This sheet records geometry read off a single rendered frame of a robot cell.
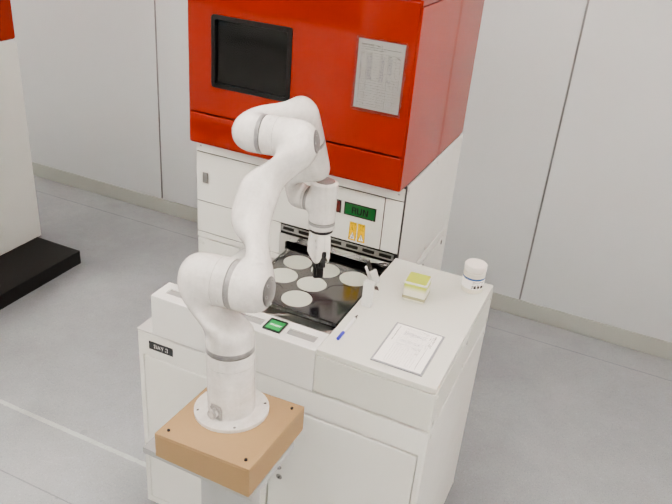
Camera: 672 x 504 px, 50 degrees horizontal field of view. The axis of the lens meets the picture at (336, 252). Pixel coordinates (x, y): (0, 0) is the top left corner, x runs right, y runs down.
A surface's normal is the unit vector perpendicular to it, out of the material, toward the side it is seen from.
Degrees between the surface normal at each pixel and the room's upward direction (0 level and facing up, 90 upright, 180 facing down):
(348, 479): 90
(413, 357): 0
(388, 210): 90
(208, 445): 4
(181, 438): 4
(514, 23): 90
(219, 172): 90
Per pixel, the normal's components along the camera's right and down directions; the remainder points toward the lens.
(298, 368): -0.42, 0.40
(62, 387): 0.07, -0.88
